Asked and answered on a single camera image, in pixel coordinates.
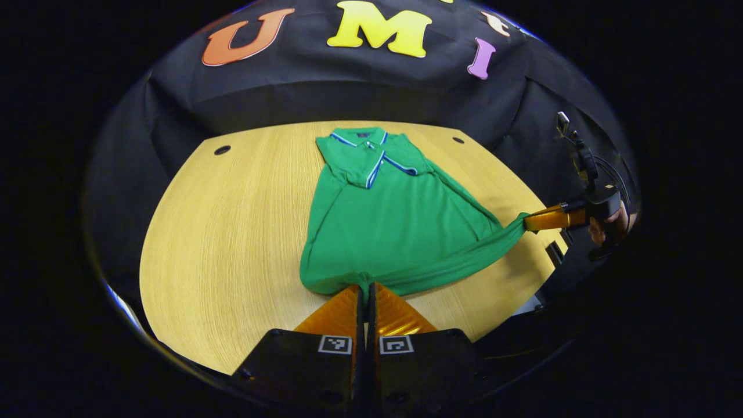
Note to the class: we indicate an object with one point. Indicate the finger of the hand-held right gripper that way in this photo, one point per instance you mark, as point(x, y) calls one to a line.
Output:
point(551, 219)

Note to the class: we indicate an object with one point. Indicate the green T-shirt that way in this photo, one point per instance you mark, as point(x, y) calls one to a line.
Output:
point(395, 220)

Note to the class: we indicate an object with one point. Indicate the black backdrop cloth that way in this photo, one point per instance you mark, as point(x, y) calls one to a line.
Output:
point(325, 87)

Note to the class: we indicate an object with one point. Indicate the black camera stand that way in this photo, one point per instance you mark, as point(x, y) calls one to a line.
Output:
point(583, 157)

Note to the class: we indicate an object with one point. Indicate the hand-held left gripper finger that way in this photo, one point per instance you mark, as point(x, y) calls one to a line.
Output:
point(359, 316)
point(372, 316)

